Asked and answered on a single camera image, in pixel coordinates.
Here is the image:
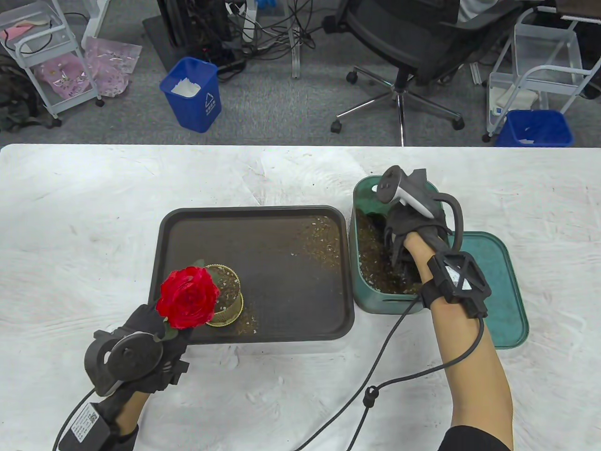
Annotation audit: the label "bundle of floor cables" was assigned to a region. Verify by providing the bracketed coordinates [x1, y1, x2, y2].
[224, 0, 321, 62]

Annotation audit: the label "person's left forearm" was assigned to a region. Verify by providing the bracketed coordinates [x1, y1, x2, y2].
[115, 390, 151, 433]

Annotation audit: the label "person's right forearm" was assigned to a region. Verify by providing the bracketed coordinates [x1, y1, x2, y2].
[404, 233, 513, 435]

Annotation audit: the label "black computer tower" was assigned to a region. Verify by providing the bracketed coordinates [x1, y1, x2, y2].
[156, 0, 234, 48]

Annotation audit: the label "black sleeve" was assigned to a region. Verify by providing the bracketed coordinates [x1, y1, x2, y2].
[439, 425, 512, 451]

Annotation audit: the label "green plastic storage bin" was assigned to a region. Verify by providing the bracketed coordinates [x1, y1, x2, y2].
[350, 175, 458, 314]

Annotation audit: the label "black left wrist camera module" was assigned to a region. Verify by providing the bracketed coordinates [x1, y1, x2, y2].
[57, 402, 111, 451]

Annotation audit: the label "black backpack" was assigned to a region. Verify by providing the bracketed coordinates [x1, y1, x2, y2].
[0, 51, 62, 133]

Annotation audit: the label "black right wrist camera module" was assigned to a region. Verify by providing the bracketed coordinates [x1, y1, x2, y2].
[419, 251, 492, 320]

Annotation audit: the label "scattered potting mix crumbs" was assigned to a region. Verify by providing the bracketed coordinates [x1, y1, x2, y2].
[291, 216, 347, 273]

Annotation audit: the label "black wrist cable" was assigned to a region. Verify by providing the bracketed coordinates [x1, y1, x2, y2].
[293, 193, 485, 451]
[52, 389, 94, 451]

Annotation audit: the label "person's right hand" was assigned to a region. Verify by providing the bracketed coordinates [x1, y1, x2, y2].
[383, 169, 454, 279]

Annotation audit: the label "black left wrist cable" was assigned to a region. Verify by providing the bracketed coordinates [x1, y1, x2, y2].
[52, 389, 94, 451]

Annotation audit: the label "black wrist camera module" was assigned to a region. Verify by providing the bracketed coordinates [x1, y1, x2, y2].
[57, 402, 111, 451]
[419, 251, 492, 320]

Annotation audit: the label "green plastic bin lid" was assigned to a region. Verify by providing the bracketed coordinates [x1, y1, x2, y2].
[448, 230, 530, 350]

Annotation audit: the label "pink plastic bag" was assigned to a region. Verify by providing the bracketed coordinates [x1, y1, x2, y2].
[83, 36, 143, 98]
[37, 52, 90, 100]

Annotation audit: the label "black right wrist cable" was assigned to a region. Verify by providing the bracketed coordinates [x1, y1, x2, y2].
[293, 193, 485, 451]

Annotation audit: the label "person's left hand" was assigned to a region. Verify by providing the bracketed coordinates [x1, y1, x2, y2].
[94, 303, 191, 394]

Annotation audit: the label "blue bin with white symbol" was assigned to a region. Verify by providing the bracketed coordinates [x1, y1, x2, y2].
[159, 56, 223, 134]

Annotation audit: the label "white metal trolley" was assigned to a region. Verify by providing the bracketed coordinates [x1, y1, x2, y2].
[482, 7, 601, 143]
[0, 0, 105, 120]

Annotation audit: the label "red artificial rose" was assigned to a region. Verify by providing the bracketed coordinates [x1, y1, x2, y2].
[153, 259, 220, 342]

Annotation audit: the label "black office chair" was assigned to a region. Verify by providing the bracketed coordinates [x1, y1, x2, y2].
[323, 0, 522, 147]

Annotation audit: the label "dark brown plastic tray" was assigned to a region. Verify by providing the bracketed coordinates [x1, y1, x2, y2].
[149, 206, 355, 345]

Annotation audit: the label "yellow ribbed flower pot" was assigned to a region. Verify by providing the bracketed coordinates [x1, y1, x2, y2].
[204, 264, 245, 328]

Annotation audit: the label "plain blue bin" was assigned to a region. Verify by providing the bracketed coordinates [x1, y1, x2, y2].
[494, 109, 575, 148]

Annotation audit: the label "brown potting mix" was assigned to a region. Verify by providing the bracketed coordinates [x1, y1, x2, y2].
[354, 209, 423, 295]
[209, 267, 241, 306]

